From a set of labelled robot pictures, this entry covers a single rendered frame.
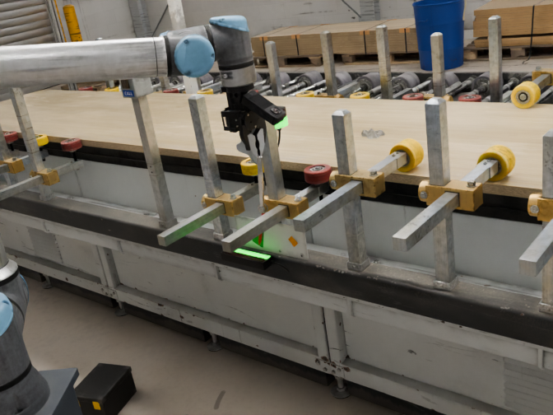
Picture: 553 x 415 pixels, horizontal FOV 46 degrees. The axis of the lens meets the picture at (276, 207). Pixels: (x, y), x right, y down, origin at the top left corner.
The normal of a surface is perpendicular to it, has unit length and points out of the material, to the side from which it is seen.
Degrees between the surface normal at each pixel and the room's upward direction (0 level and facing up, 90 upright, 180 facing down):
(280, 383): 0
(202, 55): 90
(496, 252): 90
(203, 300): 90
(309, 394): 0
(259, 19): 90
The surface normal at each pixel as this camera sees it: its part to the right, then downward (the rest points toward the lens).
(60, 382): -0.15, -0.92
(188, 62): 0.35, 0.31
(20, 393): 0.67, -0.19
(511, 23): -0.52, 0.40
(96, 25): 0.83, 0.09
